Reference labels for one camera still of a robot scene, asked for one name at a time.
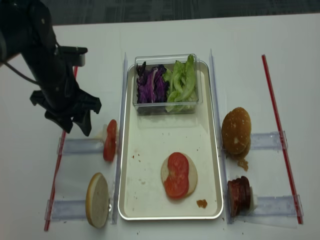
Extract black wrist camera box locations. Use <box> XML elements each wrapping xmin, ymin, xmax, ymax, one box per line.
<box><xmin>58</xmin><ymin>46</ymin><xmax>88</xmax><ymax>67</ymax></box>

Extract fried crumb on table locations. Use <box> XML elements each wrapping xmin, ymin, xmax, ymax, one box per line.
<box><xmin>237</xmin><ymin>159</ymin><xmax>249</xmax><ymax>172</ymax></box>

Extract red plastic rod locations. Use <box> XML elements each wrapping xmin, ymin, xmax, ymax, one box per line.
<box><xmin>43</xmin><ymin>65</ymin><xmax>80</xmax><ymax>232</ymax></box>
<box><xmin>261</xmin><ymin>54</ymin><xmax>304</xmax><ymax>225</ymax></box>

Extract white metal tray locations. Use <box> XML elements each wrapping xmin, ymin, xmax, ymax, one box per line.
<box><xmin>118</xmin><ymin>61</ymin><xmax>224</xmax><ymax>221</ymax></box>

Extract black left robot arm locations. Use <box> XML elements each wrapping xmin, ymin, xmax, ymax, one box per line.
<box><xmin>0</xmin><ymin>0</ymin><xmax>102</xmax><ymax>136</ymax></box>

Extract fried crumb on tray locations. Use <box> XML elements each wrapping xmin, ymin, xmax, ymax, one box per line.
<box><xmin>196</xmin><ymin>199</ymin><xmax>208</xmax><ymax>209</ymax></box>

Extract left red plastic rod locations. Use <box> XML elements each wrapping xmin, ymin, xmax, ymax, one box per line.
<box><xmin>43</xmin><ymin>65</ymin><xmax>80</xmax><ymax>232</ymax></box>

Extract clear rail holding meat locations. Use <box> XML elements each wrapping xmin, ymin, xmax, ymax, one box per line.
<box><xmin>251</xmin><ymin>195</ymin><xmax>304</xmax><ymax>217</ymax></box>

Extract red tomato slices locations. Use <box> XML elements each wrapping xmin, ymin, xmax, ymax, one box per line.
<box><xmin>103</xmin><ymin>119</ymin><xmax>117</xmax><ymax>162</ymax></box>

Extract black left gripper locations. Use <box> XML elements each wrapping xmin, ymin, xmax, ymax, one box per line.
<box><xmin>30</xmin><ymin>75</ymin><xmax>102</xmax><ymax>137</ymax></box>

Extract clear rail holding tomato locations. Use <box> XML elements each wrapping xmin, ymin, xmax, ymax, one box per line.
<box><xmin>62</xmin><ymin>138</ymin><xmax>105</xmax><ymax>155</ymax></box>

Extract clear plastic salad box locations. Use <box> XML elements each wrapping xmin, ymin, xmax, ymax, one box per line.
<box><xmin>132</xmin><ymin>53</ymin><xmax>202</xmax><ymax>115</ymax></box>

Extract clear rail holding bun top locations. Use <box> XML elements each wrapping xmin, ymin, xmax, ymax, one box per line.
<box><xmin>250</xmin><ymin>131</ymin><xmax>288</xmax><ymax>150</ymax></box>

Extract white pusher block meat rail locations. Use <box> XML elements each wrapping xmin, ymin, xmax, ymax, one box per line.
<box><xmin>246</xmin><ymin>187</ymin><xmax>258</xmax><ymax>216</ymax></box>

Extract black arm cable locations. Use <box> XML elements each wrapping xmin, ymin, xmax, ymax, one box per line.
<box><xmin>0</xmin><ymin>58</ymin><xmax>38</xmax><ymax>85</ymax></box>

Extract clear rail holding bun slice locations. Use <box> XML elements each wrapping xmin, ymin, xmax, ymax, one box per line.
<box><xmin>44</xmin><ymin>200</ymin><xmax>87</xmax><ymax>221</ymax></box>

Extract fried chicken patty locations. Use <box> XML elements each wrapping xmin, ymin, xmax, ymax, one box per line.
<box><xmin>226</xmin><ymin>139</ymin><xmax>251</xmax><ymax>160</ymax></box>

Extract purple cabbage leaves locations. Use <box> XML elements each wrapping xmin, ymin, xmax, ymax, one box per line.
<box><xmin>135</xmin><ymin>62</ymin><xmax>169</xmax><ymax>104</ymax></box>

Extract green lettuce leaves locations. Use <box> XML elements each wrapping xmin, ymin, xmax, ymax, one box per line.
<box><xmin>162</xmin><ymin>54</ymin><xmax>198</xmax><ymax>114</ymax></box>

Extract bun base on tray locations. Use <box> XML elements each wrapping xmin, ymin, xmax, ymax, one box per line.
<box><xmin>160</xmin><ymin>153</ymin><xmax>198</xmax><ymax>199</ymax></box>

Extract dark red meat slices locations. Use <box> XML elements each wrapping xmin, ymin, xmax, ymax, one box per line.
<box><xmin>227</xmin><ymin>176</ymin><xmax>252</xmax><ymax>218</ymax></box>

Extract right red plastic rod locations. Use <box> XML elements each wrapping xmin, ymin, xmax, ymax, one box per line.
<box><xmin>261</xmin><ymin>54</ymin><xmax>304</xmax><ymax>225</ymax></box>

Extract white bun slice upright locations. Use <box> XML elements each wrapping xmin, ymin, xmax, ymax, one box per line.
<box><xmin>85</xmin><ymin>172</ymin><xmax>109</xmax><ymax>229</ymax></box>

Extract left long clear rail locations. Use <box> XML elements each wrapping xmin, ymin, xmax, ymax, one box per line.
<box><xmin>110</xmin><ymin>52</ymin><xmax>128</xmax><ymax>225</ymax></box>

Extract sesame bun top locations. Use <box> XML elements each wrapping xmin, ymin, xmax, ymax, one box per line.
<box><xmin>221</xmin><ymin>107</ymin><xmax>252</xmax><ymax>155</ymax></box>

